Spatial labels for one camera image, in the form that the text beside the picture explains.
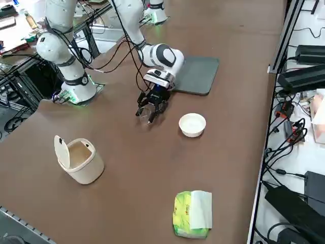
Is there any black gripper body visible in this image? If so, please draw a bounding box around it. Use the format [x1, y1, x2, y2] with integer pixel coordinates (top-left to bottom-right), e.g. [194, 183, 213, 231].
[144, 85, 172, 104]

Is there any clear plastic measuring cup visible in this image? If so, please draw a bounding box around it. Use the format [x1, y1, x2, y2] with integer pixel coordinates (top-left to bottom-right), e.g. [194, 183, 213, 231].
[139, 106, 156, 128]

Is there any white round bowl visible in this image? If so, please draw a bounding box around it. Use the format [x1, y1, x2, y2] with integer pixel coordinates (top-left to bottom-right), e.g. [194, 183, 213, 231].
[178, 113, 207, 138]

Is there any grey square tray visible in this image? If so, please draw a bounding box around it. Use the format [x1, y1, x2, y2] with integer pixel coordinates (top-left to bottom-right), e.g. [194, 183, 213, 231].
[172, 56, 220, 97]

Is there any cream lidded mini trash bin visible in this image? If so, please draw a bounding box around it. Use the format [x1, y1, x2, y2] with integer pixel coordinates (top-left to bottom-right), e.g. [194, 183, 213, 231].
[53, 135, 105, 185]

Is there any green tissue pack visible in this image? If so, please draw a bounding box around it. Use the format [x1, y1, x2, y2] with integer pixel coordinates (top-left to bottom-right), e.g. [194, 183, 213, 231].
[172, 190, 214, 239]

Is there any black metal rack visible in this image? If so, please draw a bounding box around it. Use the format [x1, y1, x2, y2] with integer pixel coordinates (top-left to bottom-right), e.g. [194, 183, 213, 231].
[0, 55, 64, 115]

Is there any red black power plug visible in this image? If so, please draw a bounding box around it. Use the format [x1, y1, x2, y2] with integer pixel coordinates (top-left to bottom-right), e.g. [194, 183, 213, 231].
[288, 121, 307, 144]
[276, 101, 295, 118]

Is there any black power adapter brick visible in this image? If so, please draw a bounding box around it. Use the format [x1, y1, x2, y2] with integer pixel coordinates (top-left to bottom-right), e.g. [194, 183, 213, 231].
[295, 44, 325, 65]
[277, 64, 325, 90]

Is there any wooden side desk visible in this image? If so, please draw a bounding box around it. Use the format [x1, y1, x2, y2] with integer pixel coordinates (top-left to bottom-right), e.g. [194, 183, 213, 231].
[0, 10, 39, 57]

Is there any white cardboard box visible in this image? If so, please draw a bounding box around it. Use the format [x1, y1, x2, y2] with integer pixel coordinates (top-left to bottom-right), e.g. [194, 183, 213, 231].
[311, 88, 325, 146]

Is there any long black power box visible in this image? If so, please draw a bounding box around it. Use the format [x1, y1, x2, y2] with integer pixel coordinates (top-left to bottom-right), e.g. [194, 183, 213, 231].
[264, 184, 325, 231]

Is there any black square box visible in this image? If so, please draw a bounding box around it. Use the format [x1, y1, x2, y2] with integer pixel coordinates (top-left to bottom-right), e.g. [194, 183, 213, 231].
[304, 170, 325, 204]

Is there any aluminium camera post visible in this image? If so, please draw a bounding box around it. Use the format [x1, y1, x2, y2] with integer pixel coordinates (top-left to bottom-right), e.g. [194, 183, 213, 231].
[268, 0, 305, 74]

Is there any aluminium table edge rail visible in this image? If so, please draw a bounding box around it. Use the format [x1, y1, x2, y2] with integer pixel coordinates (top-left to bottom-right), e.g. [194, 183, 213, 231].
[0, 205, 55, 244]

